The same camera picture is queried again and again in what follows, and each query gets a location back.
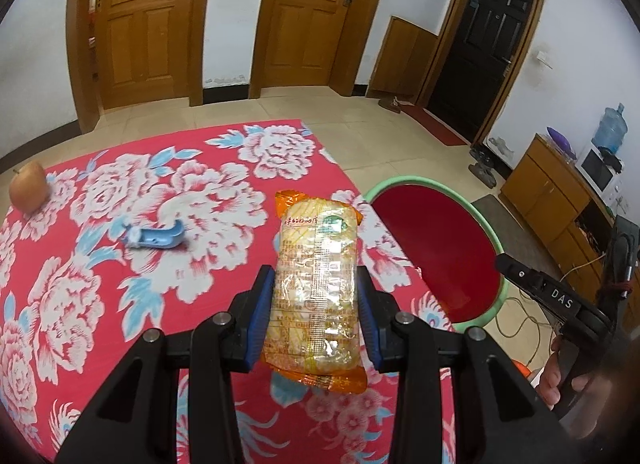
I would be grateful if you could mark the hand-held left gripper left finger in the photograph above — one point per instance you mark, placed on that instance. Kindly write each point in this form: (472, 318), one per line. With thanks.
(261, 316)

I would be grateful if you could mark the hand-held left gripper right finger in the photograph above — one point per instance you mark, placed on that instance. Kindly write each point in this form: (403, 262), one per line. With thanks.
(368, 321)

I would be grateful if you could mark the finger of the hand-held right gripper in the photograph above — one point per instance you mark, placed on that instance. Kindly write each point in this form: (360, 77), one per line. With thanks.
(540, 289)

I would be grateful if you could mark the orange snack packet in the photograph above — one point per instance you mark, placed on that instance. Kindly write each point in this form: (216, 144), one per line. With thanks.
(315, 284)

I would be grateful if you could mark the red basin with green rim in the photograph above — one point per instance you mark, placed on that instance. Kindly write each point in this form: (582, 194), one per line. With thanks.
(440, 244)

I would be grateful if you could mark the person's right hand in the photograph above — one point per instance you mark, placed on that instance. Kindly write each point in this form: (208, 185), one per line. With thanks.
(550, 379)

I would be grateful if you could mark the small orange item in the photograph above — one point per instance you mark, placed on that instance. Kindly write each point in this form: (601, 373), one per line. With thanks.
(525, 369)

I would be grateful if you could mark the grey floor mat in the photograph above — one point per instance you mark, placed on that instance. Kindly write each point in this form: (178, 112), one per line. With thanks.
(502, 216)

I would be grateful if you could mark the wooden cabinet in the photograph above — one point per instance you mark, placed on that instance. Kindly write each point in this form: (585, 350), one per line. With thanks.
(545, 194)

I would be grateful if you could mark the blue plastic toy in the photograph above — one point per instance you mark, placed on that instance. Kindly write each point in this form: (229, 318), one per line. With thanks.
(155, 239)

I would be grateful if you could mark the white microwave oven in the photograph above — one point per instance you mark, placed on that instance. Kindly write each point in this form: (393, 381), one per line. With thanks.
(595, 169)

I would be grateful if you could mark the pair of dark shoes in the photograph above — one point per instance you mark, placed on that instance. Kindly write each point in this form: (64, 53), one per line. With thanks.
(484, 167)

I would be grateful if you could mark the red floral tablecloth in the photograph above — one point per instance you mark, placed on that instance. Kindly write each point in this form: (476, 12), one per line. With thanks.
(125, 304)

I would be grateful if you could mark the purple plastic item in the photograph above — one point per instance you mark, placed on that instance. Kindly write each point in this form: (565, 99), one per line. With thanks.
(561, 138)

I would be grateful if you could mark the blue water jug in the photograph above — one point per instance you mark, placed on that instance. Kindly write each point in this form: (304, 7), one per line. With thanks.
(611, 129)

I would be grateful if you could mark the red doormat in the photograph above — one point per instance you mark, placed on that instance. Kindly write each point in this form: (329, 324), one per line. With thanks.
(432, 124)

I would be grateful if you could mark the brown slipper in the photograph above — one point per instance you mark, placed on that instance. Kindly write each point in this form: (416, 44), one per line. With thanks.
(390, 104)

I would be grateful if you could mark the black entrance door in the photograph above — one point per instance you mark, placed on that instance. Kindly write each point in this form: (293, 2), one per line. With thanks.
(480, 44)

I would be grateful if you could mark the apple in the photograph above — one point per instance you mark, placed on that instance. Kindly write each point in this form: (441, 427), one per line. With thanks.
(29, 186)

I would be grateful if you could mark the wooden door with latch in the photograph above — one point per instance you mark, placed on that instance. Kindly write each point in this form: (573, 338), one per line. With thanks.
(305, 14)

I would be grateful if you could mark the wooden door ajar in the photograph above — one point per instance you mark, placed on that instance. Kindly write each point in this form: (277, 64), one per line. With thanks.
(140, 24)

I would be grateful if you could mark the white wall switch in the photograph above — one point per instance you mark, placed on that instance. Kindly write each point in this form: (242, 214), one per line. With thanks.
(543, 59)

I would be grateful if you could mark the wooden wall panel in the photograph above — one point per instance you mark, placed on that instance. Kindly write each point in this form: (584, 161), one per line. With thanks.
(402, 59)

